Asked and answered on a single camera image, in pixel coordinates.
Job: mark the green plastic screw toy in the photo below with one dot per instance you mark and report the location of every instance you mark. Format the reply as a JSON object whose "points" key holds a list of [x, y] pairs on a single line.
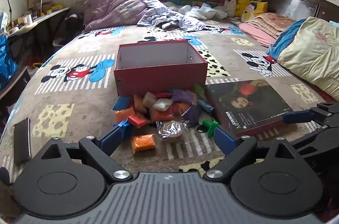
{"points": [[209, 125]]}

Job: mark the dark wooden headboard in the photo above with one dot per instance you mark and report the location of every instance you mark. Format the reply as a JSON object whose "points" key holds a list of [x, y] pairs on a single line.
{"points": [[291, 1]]}

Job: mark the orange clay packet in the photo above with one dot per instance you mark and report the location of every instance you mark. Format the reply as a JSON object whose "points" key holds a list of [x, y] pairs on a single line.
{"points": [[143, 142]]}

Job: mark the green plastic piece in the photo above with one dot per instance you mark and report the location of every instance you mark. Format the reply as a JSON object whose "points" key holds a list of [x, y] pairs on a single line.
{"points": [[199, 89]]}

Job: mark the pink quilt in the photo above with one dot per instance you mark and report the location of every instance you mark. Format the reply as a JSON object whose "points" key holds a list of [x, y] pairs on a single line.
{"points": [[116, 7]]}

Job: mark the red cardboard box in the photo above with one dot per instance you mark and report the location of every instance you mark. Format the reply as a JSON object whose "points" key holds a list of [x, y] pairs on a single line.
{"points": [[159, 78]]}

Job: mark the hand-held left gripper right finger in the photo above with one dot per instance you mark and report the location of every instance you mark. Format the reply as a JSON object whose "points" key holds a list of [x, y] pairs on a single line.
{"points": [[223, 139]]}

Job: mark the blue plastic bag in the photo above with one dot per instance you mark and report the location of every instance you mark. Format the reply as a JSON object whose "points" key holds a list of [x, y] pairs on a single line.
{"points": [[6, 62]]}

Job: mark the cream and blue quilt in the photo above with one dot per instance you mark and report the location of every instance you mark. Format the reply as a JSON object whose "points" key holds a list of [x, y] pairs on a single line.
{"points": [[312, 54]]}

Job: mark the white plastic bag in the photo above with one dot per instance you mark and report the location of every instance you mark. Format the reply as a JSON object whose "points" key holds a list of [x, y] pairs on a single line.
{"points": [[204, 11]]}

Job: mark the yellow printed cushion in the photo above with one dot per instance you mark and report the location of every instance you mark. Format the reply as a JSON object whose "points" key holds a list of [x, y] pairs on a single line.
{"points": [[254, 11]]}

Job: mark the brown wooden board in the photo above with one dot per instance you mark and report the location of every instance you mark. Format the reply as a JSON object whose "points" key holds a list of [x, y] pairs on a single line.
{"points": [[13, 86]]}

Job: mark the cluttered desk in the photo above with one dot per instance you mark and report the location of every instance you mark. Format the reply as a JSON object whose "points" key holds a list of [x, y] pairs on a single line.
{"points": [[39, 20]]}

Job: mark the dark hardcover book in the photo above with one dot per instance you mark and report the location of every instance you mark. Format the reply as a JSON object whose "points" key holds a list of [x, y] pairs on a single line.
{"points": [[249, 105]]}

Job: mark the striped crumpled clothes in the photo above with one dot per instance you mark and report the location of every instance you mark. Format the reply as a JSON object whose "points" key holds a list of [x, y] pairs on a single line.
{"points": [[169, 16]]}

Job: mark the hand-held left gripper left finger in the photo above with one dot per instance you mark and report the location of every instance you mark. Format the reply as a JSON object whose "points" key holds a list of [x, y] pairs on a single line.
{"points": [[114, 138]]}

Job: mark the yellow plush toy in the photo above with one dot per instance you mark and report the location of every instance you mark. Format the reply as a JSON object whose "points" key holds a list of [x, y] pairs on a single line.
{"points": [[245, 0]]}

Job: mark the printed cartoon blanket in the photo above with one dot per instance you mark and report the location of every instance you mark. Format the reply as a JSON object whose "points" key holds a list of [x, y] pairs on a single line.
{"points": [[79, 112]]}

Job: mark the pink folded blanket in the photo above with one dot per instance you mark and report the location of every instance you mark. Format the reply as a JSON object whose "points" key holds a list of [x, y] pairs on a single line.
{"points": [[264, 26]]}

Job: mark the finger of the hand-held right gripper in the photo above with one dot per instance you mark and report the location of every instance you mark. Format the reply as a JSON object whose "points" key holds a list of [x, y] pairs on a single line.
{"points": [[315, 138], [296, 116]]}

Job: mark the white plush toy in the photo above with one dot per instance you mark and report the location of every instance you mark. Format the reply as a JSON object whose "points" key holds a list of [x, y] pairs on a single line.
{"points": [[230, 7]]}

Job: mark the pile of colourful clay packets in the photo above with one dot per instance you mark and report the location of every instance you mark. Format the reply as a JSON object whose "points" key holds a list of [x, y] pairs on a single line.
{"points": [[164, 105]]}

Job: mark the black phone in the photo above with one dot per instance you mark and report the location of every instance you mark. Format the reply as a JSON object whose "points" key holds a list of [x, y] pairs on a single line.
{"points": [[22, 140]]}

